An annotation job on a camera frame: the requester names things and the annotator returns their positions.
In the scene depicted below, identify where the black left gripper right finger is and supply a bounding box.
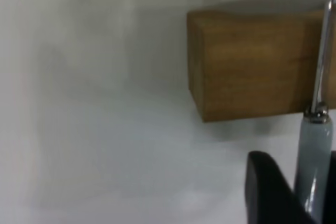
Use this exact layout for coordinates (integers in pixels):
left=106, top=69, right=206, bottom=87
left=321, top=150, right=336, bottom=224

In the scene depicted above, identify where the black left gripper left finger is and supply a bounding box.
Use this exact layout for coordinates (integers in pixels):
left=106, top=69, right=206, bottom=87
left=244, top=151, right=317, bottom=224

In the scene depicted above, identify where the spoon with pale blue handle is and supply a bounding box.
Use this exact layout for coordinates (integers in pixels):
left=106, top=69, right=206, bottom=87
left=293, top=0, right=336, bottom=224

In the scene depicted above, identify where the arched wooden block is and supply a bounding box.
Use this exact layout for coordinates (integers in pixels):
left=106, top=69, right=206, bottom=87
left=186, top=0, right=336, bottom=123

